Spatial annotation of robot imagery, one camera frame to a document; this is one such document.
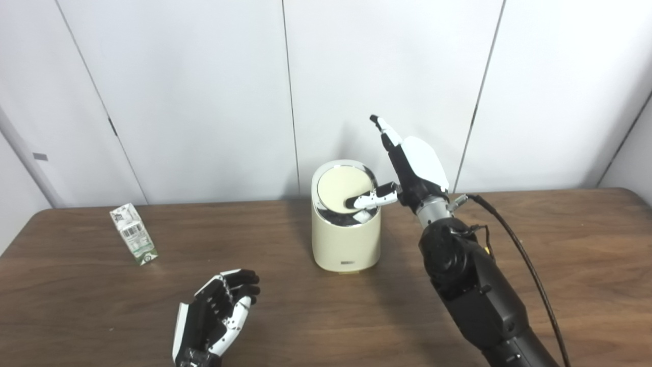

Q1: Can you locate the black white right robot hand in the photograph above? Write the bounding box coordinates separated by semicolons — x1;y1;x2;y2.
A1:
345;115;450;215

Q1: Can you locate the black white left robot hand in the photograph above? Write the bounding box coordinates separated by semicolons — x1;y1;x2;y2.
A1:
172;269;261;367

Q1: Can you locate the cream round bin lid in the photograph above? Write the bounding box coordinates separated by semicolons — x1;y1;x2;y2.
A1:
317;166;375;213

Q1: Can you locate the cream-colored round bin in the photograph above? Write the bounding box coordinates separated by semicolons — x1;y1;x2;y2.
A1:
311;160;382;275

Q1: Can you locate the white green milk carton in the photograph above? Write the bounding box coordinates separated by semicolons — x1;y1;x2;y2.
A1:
110;203;158;266

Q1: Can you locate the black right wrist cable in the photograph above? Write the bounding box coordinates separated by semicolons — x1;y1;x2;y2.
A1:
453;194;571;367

